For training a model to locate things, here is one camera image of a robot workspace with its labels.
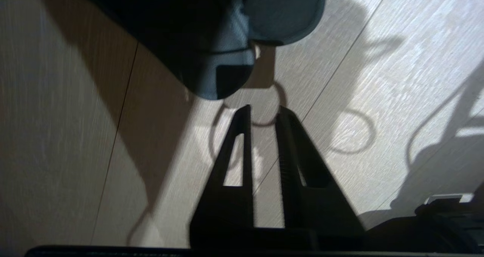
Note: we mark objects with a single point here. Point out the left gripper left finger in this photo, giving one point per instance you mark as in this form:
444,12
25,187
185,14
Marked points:
227,211

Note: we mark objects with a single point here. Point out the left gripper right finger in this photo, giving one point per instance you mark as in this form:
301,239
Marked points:
321,211

